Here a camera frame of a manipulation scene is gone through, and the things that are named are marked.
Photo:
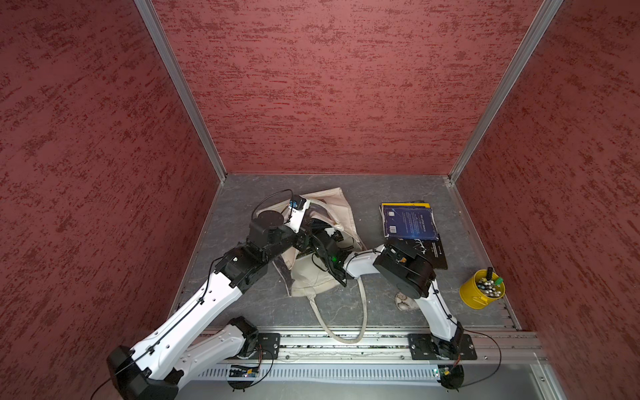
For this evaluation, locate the blue Prince book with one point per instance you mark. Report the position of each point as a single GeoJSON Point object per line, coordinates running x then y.
{"type": "Point", "coordinates": [409, 223]}

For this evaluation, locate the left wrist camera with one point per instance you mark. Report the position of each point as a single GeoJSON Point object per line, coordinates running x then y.
{"type": "Point", "coordinates": [298, 206]}

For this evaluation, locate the left circuit board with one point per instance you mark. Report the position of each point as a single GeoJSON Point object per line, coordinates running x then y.
{"type": "Point", "coordinates": [244, 372]}

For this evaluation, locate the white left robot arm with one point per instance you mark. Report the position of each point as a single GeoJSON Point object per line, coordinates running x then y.
{"type": "Point", "coordinates": [160, 365]}

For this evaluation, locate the right aluminium corner post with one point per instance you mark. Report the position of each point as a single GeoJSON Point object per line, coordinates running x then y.
{"type": "Point", "coordinates": [537, 28]}

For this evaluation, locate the black book yellow characters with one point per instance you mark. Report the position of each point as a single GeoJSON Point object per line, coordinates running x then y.
{"type": "Point", "coordinates": [432, 251]}

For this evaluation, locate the yellow spine book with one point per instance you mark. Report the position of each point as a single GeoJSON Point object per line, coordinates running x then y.
{"type": "Point", "coordinates": [406, 205]}

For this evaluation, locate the beige canvas tote bag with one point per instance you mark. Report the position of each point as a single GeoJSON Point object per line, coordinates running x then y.
{"type": "Point", "coordinates": [320, 265]}

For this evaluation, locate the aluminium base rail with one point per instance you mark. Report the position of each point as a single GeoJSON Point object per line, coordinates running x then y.
{"type": "Point", "coordinates": [392, 357]}

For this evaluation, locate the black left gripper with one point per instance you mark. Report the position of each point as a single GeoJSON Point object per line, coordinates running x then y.
{"type": "Point", "coordinates": [302, 238]}

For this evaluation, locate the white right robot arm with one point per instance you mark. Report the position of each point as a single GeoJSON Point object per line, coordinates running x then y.
{"type": "Point", "coordinates": [408, 264]}

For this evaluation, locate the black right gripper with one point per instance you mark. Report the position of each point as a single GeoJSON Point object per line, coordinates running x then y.
{"type": "Point", "coordinates": [312, 240]}

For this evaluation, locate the circuit board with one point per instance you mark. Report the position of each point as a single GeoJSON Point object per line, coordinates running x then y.
{"type": "Point", "coordinates": [244, 372]}
{"type": "Point", "coordinates": [451, 377]}

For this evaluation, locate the aluminium corner post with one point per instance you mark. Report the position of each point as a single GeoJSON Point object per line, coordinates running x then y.
{"type": "Point", "coordinates": [153, 25]}
{"type": "Point", "coordinates": [537, 28]}

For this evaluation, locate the crumpled white cloth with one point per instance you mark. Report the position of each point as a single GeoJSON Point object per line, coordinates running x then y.
{"type": "Point", "coordinates": [404, 303]}

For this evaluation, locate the left aluminium corner post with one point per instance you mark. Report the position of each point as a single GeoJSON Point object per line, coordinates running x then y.
{"type": "Point", "coordinates": [153, 25]}

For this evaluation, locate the right circuit board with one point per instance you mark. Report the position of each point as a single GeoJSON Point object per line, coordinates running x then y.
{"type": "Point", "coordinates": [451, 377]}

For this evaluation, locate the yellow pen cup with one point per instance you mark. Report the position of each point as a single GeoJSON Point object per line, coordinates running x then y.
{"type": "Point", "coordinates": [482, 289]}

